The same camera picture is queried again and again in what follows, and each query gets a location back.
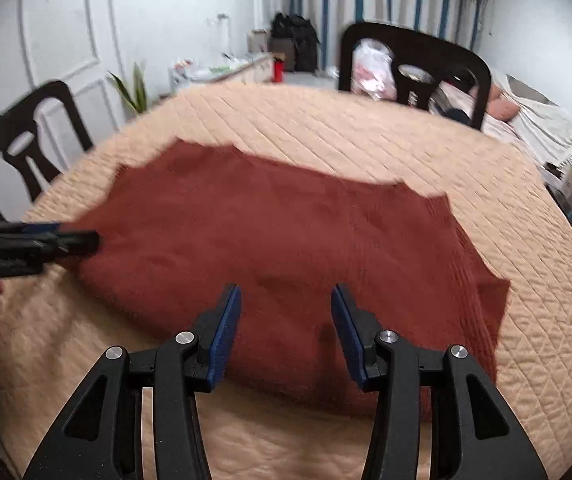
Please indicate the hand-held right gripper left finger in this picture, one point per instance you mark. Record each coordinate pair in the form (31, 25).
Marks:
(226, 340)

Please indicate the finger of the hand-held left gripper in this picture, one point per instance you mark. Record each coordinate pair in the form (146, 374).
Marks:
(66, 244)
(31, 229)

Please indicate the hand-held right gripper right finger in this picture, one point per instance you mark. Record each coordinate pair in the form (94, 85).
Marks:
(348, 340)

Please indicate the red knit sweater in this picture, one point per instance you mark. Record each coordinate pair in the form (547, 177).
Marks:
(266, 220)

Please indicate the dark wooden chair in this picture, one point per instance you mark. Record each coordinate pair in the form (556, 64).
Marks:
(61, 95)
(436, 50)

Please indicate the green potted plant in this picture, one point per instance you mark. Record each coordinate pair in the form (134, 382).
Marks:
(136, 95)

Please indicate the beige quilted blanket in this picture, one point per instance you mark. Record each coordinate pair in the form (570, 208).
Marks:
(516, 240)

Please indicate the white low cabinet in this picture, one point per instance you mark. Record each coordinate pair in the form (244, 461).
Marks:
(226, 72)

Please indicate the white plastic bag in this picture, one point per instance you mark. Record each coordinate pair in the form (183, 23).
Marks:
(373, 70)

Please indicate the small cardboard box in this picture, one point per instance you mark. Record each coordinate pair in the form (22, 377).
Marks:
(566, 177)

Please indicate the small red bottle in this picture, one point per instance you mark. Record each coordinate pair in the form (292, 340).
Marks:
(279, 70)

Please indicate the pink pillow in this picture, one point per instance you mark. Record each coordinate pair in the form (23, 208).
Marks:
(502, 106)

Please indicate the bed with white sheet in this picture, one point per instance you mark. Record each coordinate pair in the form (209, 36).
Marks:
(541, 120)

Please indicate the black backpack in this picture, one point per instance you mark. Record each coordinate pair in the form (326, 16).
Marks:
(305, 40)

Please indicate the black bag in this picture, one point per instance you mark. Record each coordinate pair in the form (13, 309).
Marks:
(280, 27)

